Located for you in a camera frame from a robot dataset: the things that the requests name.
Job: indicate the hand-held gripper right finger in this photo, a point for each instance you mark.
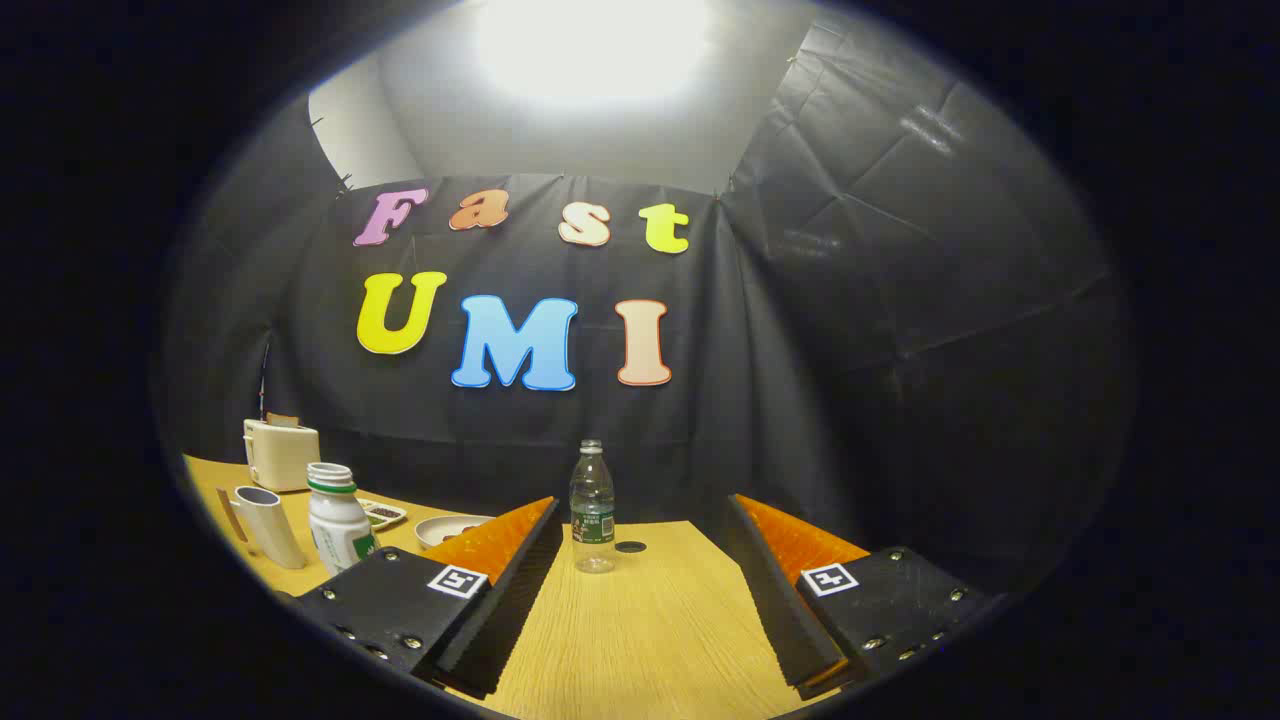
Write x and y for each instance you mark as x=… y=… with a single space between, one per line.
x=780 y=600

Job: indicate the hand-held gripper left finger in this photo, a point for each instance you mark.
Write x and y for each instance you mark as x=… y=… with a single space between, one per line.
x=510 y=600

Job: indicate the clear plastic water bottle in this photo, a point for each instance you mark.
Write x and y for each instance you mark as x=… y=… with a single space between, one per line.
x=592 y=510

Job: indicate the white round plate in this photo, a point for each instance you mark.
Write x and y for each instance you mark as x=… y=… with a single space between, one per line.
x=440 y=530

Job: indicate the small black disc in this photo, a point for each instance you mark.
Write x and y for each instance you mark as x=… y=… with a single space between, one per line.
x=631 y=547

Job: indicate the wooden table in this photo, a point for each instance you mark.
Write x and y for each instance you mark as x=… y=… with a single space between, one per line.
x=640 y=640

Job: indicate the white divided condiment dish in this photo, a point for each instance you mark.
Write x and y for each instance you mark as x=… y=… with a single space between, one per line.
x=382 y=514

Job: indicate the cream toaster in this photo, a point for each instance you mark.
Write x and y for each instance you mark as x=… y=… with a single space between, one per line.
x=282 y=458

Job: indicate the bread slice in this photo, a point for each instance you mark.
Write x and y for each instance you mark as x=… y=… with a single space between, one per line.
x=282 y=420

